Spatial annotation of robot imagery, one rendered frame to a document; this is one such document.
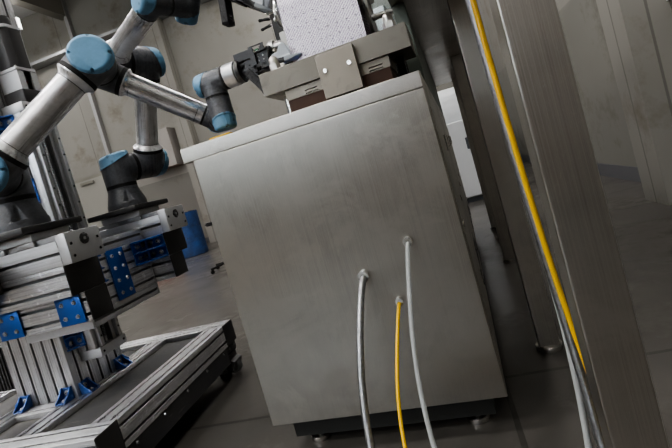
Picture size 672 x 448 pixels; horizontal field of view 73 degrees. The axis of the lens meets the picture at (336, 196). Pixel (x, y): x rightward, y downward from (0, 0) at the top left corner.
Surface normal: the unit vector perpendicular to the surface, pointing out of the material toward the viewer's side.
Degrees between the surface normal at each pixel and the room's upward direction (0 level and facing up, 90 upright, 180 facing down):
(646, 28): 90
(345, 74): 90
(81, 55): 85
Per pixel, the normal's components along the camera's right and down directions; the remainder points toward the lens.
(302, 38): -0.25, 0.12
